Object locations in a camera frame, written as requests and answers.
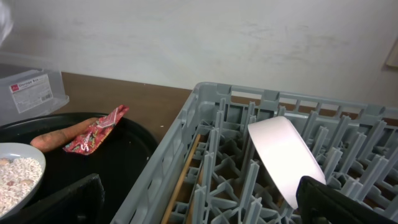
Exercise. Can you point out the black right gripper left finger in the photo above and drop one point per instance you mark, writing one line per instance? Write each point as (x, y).
(80, 202)

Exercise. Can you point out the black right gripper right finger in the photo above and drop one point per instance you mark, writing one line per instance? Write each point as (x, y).
(318, 203)

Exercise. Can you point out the red snack wrapper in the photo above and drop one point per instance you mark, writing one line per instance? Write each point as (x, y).
(92, 137)

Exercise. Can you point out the pink plastic bowl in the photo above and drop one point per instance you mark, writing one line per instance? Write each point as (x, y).
(285, 155)

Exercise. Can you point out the orange carrot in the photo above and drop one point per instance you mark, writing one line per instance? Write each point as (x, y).
(52, 140)

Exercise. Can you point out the grey plate with food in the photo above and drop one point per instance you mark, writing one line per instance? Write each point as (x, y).
(22, 170)

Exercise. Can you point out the grey plastic dishwasher rack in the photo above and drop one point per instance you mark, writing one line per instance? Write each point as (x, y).
(355, 145)

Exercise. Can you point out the clear plastic storage box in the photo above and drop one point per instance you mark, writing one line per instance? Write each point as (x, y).
(30, 87)

